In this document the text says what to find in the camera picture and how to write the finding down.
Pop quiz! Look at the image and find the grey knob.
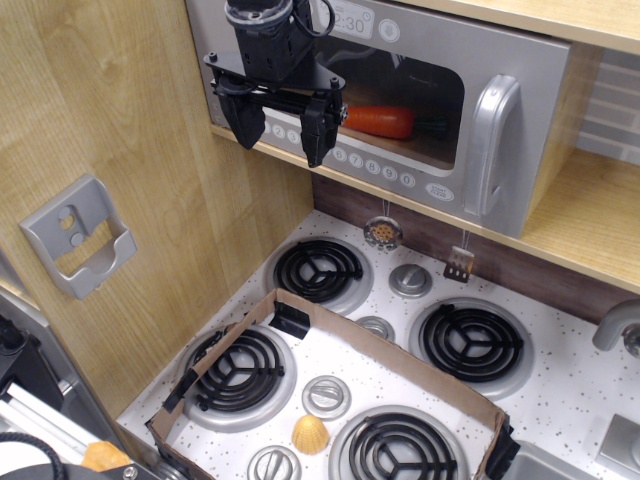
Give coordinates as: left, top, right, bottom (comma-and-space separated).
302, 375, 352, 421
356, 316, 395, 342
388, 264, 433, 299

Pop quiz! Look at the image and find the grey toy faucet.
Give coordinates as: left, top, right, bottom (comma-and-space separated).
592, 300, 639, 359

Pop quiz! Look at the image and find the black equipment left edge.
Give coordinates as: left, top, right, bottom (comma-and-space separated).
1, 316, 64, 411

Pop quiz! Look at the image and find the front right black burner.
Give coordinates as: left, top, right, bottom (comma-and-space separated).
345, 413, 460, 479

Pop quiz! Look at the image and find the brown cardboard barrier strip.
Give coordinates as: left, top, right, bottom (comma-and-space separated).
147, 289, 519, 479

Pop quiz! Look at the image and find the grey wall phone holder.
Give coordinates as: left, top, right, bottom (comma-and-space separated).
19, 174, 137, 300

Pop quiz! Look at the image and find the grey knob front edge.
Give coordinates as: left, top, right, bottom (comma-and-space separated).
247, 445, 302, 480

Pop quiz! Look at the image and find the orange toy carrot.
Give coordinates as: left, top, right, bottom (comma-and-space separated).
342, 106, 449, 140

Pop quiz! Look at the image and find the grey toy sink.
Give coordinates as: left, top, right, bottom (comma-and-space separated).
504, 414, 639, 479

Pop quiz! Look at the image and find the grey toy microwave door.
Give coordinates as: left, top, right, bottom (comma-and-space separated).
187, 1, 573, 237

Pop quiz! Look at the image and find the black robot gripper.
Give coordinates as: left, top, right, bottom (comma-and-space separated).
205, 10, 346, 168

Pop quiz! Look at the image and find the printed hanging strainer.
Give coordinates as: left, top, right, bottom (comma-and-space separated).
363, 200, 403, 252

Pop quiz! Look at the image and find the grey knob middle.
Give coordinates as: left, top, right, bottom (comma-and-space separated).
356, 316, 395, 342

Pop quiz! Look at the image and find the grey knob back centre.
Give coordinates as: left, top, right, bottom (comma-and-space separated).
388, 264, 433, 299

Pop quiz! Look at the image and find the black burner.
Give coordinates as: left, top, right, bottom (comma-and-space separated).
195, 327, 289, 414
417, 303, 525, 384
345, 413, 460, 479
268, 239, 365, 303

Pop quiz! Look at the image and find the black cable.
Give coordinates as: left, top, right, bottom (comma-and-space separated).
0, 431, 67, 480

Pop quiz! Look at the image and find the front left black burner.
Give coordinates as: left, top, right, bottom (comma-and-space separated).
195, 327, 289, 414

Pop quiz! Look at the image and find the back right black burner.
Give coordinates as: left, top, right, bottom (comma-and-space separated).
417, 303, 525, 384

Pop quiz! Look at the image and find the back left black burner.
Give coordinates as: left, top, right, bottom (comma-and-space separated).
268, 239, 365, 303

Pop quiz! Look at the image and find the printed hanging spatula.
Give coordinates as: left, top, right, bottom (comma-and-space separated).
443, 230, 475, 283

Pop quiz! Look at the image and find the grey knob front centre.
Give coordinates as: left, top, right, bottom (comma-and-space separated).
302, 375, 352, 421

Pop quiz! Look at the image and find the orange object bottom left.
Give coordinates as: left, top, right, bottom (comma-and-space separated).
80, 441, 131, 472

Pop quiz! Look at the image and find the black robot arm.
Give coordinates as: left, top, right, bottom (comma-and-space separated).
204, 1, 346, 168

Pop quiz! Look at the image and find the wooden shelf unit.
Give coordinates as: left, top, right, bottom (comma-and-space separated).
312, 1, 639, 293

